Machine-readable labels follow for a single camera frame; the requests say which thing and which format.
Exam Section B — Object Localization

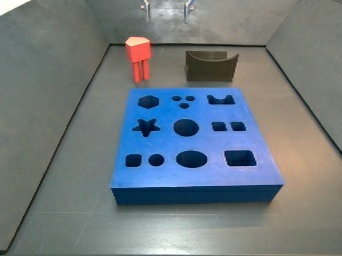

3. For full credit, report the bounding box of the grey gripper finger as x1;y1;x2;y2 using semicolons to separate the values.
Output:
140;0;151;23
183;0;196;24

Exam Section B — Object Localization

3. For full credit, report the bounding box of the red three prong block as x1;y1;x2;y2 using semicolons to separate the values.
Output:
125;36;152;83

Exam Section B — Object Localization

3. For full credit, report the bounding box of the blue shape sorting board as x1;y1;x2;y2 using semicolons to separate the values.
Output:
111;88;284;205

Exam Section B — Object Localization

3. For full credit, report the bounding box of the dark curved saddle block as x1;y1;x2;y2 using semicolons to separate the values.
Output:
186;51;239;82

